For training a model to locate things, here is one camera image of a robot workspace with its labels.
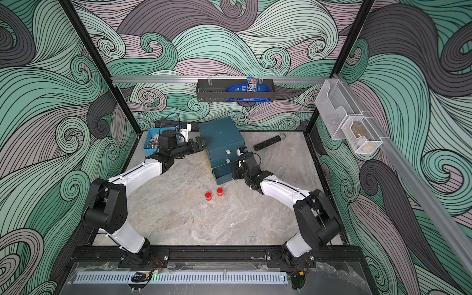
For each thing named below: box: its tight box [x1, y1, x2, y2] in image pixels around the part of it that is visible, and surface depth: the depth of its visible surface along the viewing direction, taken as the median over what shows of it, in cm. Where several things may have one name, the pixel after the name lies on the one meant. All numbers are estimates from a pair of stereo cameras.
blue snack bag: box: [225, 76, 272, 103], surface depth 93 cm
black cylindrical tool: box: [253, 132, 286, 152], surface depth 113 cm
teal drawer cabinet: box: [198, 116, 246, 185], surface depth 92 cm
